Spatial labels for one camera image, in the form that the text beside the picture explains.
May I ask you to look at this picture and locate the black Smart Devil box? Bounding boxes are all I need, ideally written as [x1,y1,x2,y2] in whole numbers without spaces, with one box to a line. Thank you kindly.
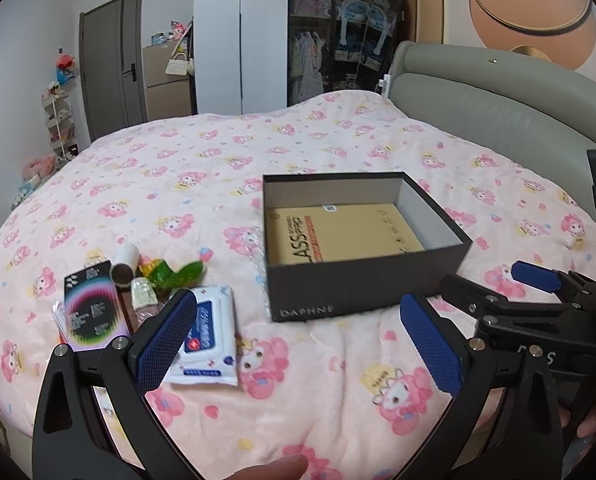
[64,260,131,351]

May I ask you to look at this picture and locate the white lint roller refill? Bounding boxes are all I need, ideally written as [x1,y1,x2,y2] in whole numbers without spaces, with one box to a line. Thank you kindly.
[110,242,140,289]

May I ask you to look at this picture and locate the person left hand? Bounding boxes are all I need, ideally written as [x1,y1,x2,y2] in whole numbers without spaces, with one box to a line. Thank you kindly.
[225,454,309,480]

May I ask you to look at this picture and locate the pink cartoon print bedspread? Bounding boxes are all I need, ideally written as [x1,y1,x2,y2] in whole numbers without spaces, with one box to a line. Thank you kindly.
[0,91,596,479]

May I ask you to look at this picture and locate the white alcohol wipes pack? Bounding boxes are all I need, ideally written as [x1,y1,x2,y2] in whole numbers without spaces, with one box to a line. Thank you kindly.
[164,285,238,387]

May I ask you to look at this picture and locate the grey upholstered headboard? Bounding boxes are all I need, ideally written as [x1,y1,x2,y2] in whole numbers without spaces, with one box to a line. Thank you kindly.
[388,41,596,217]

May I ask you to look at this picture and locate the black Daphne shoe box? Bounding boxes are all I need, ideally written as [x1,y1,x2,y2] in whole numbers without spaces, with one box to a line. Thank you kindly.
[262,172,472,322]

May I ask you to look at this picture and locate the green yellow snack wrapper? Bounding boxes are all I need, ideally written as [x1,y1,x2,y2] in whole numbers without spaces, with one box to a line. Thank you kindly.
[138,259,205,294]

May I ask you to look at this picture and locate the black glass display cabinet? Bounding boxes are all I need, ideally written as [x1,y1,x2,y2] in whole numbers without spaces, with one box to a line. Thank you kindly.
[287,0,404,105]

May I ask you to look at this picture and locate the white shelf rack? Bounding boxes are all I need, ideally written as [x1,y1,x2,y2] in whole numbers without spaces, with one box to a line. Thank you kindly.
[42,86,80,170]

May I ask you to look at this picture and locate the beige drawer cabinet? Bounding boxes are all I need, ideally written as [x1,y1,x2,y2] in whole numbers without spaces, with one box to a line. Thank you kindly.
[143,41,193,122]

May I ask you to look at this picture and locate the white wardrobe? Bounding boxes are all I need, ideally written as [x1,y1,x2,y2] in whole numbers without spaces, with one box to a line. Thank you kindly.
[193,0,289,116]

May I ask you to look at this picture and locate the dark grey door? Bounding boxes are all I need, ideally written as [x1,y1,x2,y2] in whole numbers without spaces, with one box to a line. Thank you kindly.
[79,0,147,141]

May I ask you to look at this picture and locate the round orange wall decor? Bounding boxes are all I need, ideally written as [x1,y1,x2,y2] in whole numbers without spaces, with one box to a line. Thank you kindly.
[469,0,596,70]

